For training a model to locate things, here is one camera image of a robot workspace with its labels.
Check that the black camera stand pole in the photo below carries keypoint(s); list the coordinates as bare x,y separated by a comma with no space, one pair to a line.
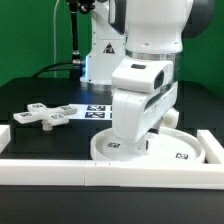
84,7

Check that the white left fence bar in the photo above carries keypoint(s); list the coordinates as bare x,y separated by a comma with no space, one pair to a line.
5,136

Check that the white round table top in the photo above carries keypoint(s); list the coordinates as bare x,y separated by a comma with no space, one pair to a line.
168,146

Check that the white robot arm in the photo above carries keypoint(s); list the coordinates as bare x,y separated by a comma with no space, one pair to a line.
135,45

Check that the white fence bar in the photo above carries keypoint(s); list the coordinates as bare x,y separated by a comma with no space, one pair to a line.
122,174
5,136
214,152

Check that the white cross-shaped table base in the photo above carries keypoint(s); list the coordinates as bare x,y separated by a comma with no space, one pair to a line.
49,117

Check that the white right fence bar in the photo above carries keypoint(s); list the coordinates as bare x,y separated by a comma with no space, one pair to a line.
214,152

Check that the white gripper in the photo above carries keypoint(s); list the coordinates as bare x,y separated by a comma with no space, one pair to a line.
134,113

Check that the white marker sheet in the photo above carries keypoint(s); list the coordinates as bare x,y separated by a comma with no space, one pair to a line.
92,112

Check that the white front fence bar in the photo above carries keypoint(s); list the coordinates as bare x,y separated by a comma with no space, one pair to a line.
122,174

